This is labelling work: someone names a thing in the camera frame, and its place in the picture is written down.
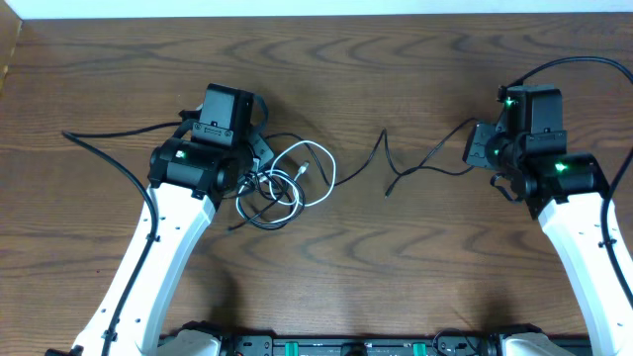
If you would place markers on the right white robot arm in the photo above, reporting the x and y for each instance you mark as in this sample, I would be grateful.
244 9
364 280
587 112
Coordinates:
567 194

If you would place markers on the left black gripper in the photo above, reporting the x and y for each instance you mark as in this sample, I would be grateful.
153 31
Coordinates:
262 146

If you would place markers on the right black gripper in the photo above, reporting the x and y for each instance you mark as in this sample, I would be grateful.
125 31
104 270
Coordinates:
475 153

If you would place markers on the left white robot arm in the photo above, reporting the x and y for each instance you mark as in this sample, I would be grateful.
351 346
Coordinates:
208 155

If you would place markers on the cardboard box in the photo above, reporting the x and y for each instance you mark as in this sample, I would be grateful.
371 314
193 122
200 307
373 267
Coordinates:
10 27

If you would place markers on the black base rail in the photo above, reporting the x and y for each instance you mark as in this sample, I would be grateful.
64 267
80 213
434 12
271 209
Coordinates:
376 346

